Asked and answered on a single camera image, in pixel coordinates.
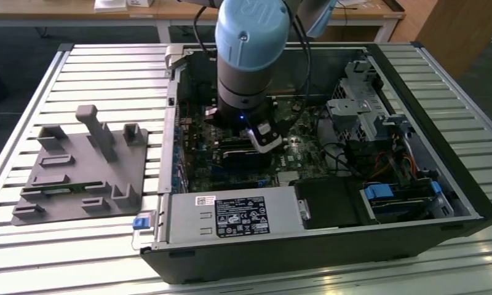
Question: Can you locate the green motherboard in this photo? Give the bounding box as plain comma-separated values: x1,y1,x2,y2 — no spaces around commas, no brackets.
176,92,334,191

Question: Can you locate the wooden cabinet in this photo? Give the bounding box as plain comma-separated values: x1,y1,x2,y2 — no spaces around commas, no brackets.
394,0,492,79

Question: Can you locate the grey parts rack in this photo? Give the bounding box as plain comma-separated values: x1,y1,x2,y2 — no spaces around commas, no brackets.
9,104,151,227

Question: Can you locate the silver chipset heatsink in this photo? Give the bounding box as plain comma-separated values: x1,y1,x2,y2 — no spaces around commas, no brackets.
276,171,306,187

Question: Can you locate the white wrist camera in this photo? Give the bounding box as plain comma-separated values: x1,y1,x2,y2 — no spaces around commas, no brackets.
246,121,283,154

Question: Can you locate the grey case handle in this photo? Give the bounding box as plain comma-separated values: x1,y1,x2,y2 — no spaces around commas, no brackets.
163,45,190,70

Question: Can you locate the grey power supply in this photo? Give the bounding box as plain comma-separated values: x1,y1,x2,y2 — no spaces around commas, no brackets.
155,186,312,246

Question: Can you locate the graphics card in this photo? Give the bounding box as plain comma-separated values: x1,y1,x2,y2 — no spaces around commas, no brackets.
223,151,272,169

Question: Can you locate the orange yellow wire bundle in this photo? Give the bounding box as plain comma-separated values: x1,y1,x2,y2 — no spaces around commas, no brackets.
372,152,420,181

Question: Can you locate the black rating label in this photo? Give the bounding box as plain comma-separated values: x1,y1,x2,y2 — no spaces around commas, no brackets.
215,197,272,238

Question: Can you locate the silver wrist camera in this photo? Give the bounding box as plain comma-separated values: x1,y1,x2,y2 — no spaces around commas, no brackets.
203,105,223,126

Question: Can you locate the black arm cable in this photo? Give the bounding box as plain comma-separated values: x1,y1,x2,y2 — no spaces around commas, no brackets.
287,9,315,133
192,4,219,62

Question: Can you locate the blue case latch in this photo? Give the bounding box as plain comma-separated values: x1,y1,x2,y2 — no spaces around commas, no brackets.
131,211,156,231

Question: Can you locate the grey metal drive cage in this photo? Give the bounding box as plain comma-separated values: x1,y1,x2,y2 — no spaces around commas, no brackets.
323,60,418,144

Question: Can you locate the wooden desk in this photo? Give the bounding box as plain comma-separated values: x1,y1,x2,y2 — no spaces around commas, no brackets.
0,0,407,44

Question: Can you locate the white box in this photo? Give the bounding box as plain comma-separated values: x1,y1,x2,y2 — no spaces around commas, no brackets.
92,0,155,13

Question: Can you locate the green RAM stick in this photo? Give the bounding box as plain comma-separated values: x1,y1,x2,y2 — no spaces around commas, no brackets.
24,183,108,196

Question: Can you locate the hard disk in blue carrier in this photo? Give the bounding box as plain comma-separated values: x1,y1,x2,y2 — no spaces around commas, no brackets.
359,180,455,222

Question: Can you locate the black plastic shroud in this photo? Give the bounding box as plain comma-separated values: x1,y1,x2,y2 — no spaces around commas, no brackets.
294,178,372,230

